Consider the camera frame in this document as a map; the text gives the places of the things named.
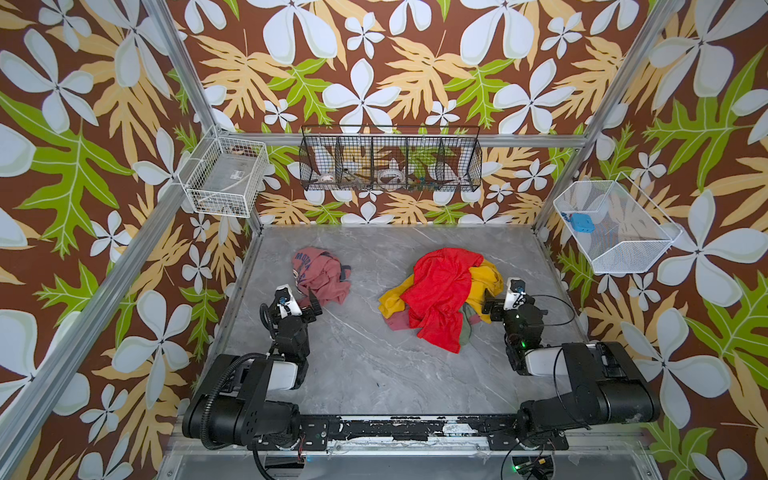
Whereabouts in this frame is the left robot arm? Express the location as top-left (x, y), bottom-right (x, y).
top-left (182, 298), bottom-right (322, 450)

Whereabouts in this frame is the olive green cloth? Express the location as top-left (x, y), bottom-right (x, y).
top-left (458, 318), bottom-right (472, 347)

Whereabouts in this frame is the white wire basket right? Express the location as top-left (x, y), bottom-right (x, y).
top-left (554, 173), bottom-right (683, 276)

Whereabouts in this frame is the yellow cloth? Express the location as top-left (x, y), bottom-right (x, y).
top-left (378, 260), bottom-right (505, 326)

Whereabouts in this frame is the red cloth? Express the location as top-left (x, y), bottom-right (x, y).
top-left (401, 248), bottom-right (484, 354)

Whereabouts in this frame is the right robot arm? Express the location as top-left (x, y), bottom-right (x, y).
top-left (482, 294), bottom-right (661, 448)

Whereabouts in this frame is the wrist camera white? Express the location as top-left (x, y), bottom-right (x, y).
top-left (504, 277), bottom-right (527, 310)
top-left (274, 284), bottom-right (302, 319)

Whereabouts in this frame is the blue object in basket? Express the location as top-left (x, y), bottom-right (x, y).
top-left (566, 213), bottom-right (595, 234)

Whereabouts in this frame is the aluminium frame post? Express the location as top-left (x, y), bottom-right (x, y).
top-left (532, 0), bottom-right (680, 233)
top-left (142, 0), bottom-right (219, 133)

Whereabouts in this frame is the black wire basket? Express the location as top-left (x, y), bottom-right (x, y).
top-left (297, 124), bottom-right (483, 192)

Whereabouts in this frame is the white wire basket left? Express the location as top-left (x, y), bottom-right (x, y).
top-left (180, 136), bottom-right (270, 218)

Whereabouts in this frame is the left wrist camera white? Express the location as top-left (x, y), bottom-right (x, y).
top-left (274, 284), bottom-right (302, 319)

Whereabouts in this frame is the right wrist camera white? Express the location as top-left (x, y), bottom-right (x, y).
top-left (504, 277), bottom-right (527, 310)

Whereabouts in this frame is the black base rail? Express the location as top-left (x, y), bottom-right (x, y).
top-left (256, 414), bottom-right (569, 452)

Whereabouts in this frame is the aluminium frame post right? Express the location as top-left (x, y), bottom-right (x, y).
top-left (532, 0), bottom-right (680, 233)

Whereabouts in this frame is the aluminium frame post left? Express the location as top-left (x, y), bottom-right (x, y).
top-left (142, 0), bottom-right (219, 133)

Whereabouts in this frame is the white wire basket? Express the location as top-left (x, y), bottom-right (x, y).
top-left (180, 136), bottom-right (270, 218)
top-left (554, 173), bottom-right (683, 276)

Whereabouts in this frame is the dusty pink cloth under pile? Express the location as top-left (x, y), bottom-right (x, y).
top-left (385, 308), bottom-right (419, 331)

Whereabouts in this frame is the pink hoodie with blue print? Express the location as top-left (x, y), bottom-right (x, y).
top-left (291, 247), bottom-right (352, 307)

